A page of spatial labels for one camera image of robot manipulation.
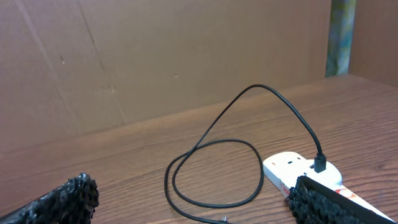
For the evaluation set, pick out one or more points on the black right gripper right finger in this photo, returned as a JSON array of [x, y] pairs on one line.
[[312, 202]]

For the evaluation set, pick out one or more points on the white power strip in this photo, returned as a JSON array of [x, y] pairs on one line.
[[284, 168]]

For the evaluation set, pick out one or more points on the white USB charger adapter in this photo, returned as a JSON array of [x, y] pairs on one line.
[[330, 176]]

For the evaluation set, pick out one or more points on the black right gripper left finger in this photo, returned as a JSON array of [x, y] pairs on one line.
[[74, 202]]

